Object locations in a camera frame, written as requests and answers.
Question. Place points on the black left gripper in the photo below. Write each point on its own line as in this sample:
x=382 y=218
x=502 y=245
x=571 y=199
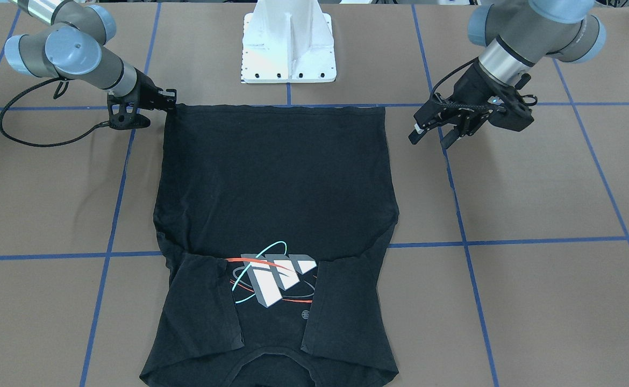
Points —
x=471 y=81

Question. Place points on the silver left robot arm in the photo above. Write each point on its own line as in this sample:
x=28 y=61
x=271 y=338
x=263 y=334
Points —
x=515 y=35

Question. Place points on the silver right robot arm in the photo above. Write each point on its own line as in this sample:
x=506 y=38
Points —
x=73 y=47

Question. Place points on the black printed t-shirt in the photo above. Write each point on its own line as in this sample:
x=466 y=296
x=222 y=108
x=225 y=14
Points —
x=274 y=223

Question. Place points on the white central pedestal column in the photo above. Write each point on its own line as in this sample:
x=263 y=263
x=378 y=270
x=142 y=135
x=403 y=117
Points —
x=288 y=42

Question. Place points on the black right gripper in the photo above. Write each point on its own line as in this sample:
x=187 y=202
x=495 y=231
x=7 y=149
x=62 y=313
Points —
x=147 y=91

